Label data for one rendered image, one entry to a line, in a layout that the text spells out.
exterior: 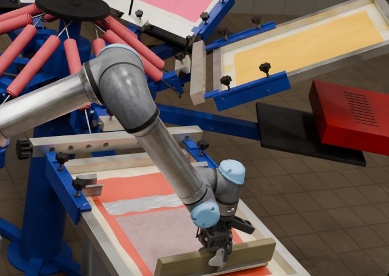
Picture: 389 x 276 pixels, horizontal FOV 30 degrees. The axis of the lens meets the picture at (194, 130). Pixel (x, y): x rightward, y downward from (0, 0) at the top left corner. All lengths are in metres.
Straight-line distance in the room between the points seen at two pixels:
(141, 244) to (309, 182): 2.67
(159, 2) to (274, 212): 1.49
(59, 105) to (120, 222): 0.67
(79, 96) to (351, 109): 1.67
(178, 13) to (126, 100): 2.00
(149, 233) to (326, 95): 1.27
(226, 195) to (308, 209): 2.56
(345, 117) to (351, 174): 2.00
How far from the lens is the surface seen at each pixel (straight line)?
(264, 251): 2.29
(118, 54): 1.80
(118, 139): 2.67
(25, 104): 1.85
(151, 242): 2.33
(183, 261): 2.13
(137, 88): 1.70
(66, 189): 2.40
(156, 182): 2.62
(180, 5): 3.70
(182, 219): 2.46
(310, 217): 4.49
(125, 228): 2.36
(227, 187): 2.01
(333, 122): 3.06
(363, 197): 4.90
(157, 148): 1.76
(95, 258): 2.46
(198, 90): 2.87
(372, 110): 3.30
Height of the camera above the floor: 2.34
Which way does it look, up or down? 27 degrees down
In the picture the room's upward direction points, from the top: 13 degrees clockwise
